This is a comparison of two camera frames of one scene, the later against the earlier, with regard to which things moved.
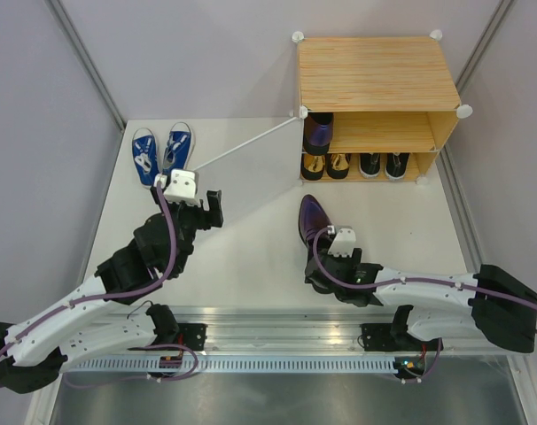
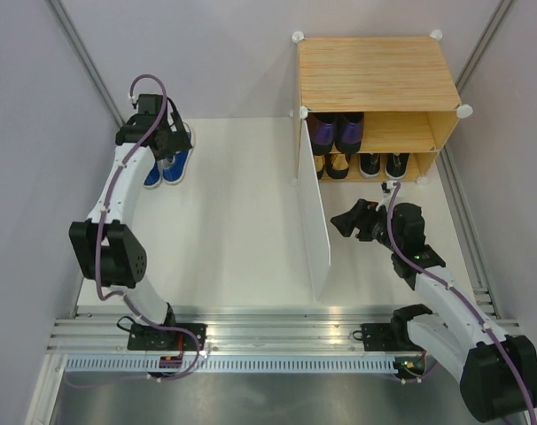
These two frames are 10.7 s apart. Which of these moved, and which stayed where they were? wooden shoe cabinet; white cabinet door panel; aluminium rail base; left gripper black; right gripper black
Moved: right gripper black; white cabinet door panel; left gripper black
Stayed: aluminium rail base; wooden shoe cabinet
